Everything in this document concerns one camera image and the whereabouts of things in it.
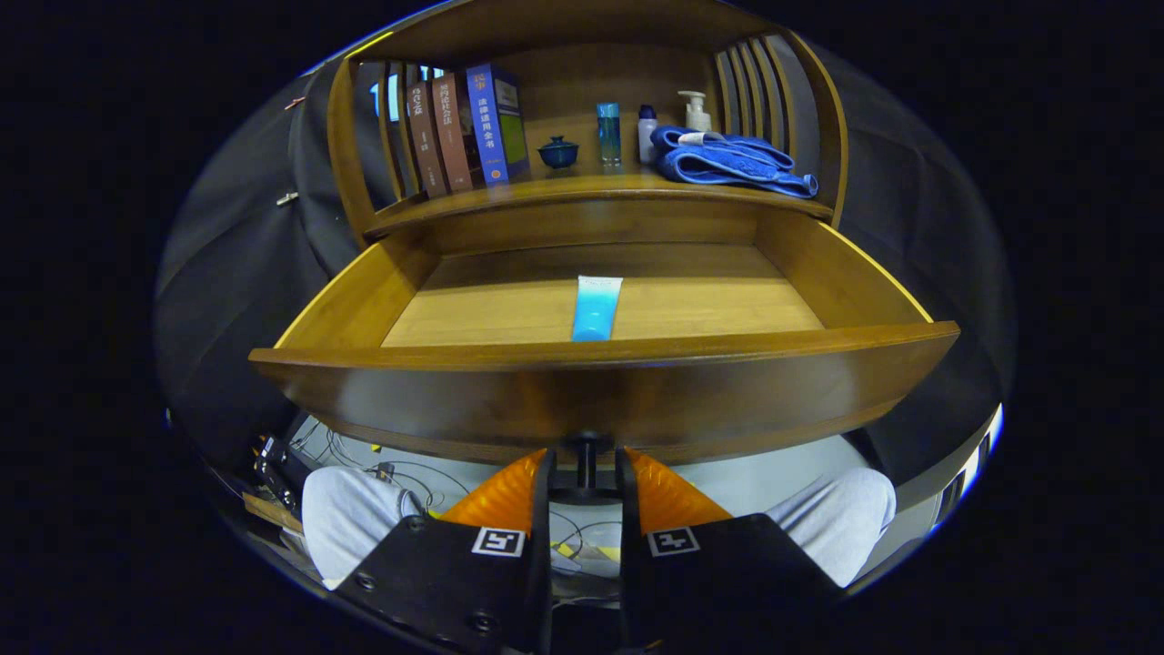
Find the person's right leg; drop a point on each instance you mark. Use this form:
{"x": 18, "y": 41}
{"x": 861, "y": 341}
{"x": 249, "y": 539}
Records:
{"x": 837, "y": 518}

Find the brown book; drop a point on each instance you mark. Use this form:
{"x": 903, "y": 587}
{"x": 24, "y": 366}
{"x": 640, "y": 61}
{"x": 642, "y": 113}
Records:
{"x": 452, "y": 132}
{"x": 427, "y": 141}

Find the folded blue towel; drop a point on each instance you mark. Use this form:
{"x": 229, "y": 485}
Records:
{"x": 727, "y": 164}

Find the person's leg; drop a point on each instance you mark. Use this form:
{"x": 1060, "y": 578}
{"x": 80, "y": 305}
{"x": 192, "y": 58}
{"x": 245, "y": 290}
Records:
{"x": 837, "y": 518}
{"x": 350, "y": 518}

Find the wooden cabinet with shelf frame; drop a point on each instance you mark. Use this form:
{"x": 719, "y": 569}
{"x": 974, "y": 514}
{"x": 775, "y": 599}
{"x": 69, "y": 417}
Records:
{"x": 582, "y": 27}

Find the wooden drawer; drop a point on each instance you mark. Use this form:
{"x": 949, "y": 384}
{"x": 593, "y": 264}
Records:
{"x": 637, "y": 400}

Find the white bottle with dark cap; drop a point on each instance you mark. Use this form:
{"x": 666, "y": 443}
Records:
{"x": 646, "y": 136}

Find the black device box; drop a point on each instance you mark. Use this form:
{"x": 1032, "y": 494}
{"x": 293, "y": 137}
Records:
{"x": 282, "y": 468}

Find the dark blue lidded tea bowl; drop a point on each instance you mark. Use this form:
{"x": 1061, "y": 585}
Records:
{"x": 558, "y": 155}

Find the person's left leg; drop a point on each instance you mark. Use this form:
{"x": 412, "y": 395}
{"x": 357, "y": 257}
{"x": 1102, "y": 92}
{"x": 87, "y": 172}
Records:
{"x": 350, "y": 518}

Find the blue book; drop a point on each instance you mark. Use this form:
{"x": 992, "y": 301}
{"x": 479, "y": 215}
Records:
{"x": 486, "y": 127}

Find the clear bottle with blue cap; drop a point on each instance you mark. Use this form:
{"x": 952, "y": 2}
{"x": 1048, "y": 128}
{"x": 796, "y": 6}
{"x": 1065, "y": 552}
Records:
{"x": 608, "y": 136}

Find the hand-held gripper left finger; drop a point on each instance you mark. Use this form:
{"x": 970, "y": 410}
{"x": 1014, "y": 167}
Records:
{"x": 473, "y": 582}

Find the white pump bottle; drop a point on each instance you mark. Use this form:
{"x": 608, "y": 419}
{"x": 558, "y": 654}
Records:
{"x": 697, "y": 114}

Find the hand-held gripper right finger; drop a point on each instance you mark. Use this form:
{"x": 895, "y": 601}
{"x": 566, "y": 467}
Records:
{"x": 709, "y": 582}

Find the blue tube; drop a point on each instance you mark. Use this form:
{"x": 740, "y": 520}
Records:
{"x": 596, "y": 309}

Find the wooden countertop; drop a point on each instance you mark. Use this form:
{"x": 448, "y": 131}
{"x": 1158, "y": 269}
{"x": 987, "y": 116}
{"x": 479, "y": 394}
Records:
{"x": 582, "y": 186}

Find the yellow black floor tape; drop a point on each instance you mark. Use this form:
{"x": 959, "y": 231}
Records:
{"x": 591, "y": 551}

